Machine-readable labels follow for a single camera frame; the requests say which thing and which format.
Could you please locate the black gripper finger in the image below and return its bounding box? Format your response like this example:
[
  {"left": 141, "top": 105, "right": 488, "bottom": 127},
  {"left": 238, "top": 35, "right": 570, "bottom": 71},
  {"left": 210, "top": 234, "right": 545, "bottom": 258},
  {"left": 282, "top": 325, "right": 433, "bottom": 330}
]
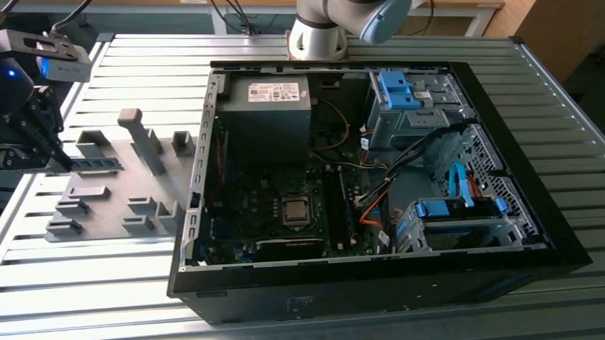
[
  {"left": 29, "top": 86, "right": 74, "bottom": 174},
  {"left": 0, "top": 141, "right": 54, "bottom": 172}
]

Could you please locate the green RAM stick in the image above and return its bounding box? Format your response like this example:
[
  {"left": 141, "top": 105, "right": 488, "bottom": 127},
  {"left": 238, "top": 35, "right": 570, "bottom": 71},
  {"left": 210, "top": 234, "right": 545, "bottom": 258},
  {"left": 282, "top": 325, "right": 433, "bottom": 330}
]
[{"left": 69, "top": 158, "right": 126, "bottom": 174}]

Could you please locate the grey plastic parts rack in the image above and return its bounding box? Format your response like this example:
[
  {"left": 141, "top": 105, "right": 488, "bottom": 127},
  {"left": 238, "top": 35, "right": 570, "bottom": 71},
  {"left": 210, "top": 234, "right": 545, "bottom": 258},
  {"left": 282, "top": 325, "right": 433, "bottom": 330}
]
[{"left": 43, "top": 108, "right": 198, "bottom": 244}]

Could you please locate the grey power supply unit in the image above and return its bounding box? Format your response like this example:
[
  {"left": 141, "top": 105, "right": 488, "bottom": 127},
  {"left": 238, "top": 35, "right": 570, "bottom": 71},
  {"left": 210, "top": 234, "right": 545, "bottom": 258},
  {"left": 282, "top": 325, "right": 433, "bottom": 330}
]
[{"left": 218, "top": 76, "right": 314, "bottom": 167}]

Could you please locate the green motherboard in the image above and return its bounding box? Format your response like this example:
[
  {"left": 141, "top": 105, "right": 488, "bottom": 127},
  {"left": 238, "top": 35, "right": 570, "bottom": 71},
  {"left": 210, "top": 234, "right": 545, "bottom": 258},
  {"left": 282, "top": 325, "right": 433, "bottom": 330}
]
[{"left": 198, "top": 161, "right": 393, "bottom": 265}]

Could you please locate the silver CPU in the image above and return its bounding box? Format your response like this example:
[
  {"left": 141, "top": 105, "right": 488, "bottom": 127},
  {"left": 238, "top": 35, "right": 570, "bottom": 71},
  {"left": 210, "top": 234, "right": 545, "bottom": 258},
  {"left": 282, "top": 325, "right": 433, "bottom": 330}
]
[{"left": 282, "top": 200, "right": 309, "bottom": 220}]

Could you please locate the metal CPU socket cover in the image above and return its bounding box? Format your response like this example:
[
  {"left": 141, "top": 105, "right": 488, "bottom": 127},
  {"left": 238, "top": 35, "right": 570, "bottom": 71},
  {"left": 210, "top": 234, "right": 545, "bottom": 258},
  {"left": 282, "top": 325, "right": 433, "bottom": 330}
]
[{"left": 280, "top": 193, "right": 317, "bottom": 229}]

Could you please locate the black graphics card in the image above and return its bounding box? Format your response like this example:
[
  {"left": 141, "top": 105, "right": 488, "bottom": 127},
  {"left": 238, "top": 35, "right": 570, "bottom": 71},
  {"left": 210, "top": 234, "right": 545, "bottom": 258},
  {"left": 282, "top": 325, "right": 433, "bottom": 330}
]
[{"left": 254, "top": 236, "right": 328, "bottom": 261}]

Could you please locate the blue plastic drive latch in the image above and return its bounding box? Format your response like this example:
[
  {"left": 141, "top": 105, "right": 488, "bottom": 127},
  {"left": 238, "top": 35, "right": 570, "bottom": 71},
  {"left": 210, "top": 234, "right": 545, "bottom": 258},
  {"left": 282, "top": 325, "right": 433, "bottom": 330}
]
[{"left": 380, "top": 70, "right": 429, "bottom": 111}]

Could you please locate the grey metal drive cage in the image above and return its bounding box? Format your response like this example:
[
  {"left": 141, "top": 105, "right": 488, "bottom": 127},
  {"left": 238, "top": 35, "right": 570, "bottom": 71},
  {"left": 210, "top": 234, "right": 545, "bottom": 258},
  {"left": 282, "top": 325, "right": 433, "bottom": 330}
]
[{"left": 367, "top": 70, "right": 477, "bottom": 152}]

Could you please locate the black open PC case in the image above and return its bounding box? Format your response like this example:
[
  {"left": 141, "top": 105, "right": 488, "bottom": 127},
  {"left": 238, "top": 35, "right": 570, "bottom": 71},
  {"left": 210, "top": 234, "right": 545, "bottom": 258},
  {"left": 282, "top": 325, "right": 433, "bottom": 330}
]
[{"left": 166, "top": 59, "right": 594, "bottom": 325}]

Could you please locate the blue disk carrier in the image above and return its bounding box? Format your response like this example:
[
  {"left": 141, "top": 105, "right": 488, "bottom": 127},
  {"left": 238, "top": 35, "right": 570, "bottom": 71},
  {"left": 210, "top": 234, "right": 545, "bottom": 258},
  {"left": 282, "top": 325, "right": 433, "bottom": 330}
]
[{"left": 397, "top": 197, "right": 511, "bottom": 249}]

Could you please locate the grey metal disk bay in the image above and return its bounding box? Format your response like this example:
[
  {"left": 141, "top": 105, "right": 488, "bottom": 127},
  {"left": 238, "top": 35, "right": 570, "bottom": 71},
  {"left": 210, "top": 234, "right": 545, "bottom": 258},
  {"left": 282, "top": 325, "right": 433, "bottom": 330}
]
[{"left": 395, "top": 196, "right": 543, "bottom": 253}]

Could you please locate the brown wooden cabinet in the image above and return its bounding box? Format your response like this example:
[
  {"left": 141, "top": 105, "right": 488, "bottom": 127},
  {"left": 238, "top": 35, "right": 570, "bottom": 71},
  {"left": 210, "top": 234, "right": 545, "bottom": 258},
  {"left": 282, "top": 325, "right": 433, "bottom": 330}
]
[{"left": 484, "top": 0, "right": 605, "bottom": 84}]

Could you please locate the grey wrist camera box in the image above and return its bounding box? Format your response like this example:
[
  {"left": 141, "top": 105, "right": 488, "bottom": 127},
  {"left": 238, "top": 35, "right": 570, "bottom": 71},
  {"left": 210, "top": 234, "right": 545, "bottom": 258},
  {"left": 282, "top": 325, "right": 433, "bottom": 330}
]
[{"left": 0, "top": 28, "right": 94, "bottom": 84}]

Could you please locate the black camera cable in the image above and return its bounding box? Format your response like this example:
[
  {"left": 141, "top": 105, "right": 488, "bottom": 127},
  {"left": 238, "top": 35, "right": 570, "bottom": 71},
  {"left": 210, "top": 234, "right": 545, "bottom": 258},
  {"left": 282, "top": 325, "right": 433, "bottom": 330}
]
[{"left": 50, "top": 0, "right": 94, "bottom": 36}]

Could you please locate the yellow wire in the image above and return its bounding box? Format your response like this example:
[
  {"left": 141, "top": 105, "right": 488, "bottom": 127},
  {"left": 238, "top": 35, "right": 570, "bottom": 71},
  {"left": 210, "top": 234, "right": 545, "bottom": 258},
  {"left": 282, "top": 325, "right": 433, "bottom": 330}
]
[{"left": 309, "top": 98, "right": 352, "bottom": 152}]

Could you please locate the orange wire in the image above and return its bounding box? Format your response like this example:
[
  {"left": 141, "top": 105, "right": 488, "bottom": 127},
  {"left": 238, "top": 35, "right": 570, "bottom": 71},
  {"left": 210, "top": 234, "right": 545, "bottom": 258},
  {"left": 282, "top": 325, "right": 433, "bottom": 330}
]
[{"left": 359, "top": 187, "right": 393, "bottom": 227}]

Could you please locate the black cable bundle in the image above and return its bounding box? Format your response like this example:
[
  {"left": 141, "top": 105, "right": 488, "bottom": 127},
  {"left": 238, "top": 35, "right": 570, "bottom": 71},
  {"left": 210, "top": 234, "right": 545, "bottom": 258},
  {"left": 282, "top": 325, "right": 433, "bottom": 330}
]
[{"left": 357, "top": 125, "right": 468, "bottom": 206}]

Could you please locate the blue flat data cable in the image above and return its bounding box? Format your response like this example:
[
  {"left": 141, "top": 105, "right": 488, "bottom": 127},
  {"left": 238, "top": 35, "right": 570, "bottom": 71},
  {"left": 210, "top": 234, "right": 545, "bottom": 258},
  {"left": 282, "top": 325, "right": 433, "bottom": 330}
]
[{"left": 448, "top": 161, "right": 476, "bottom": 208}]

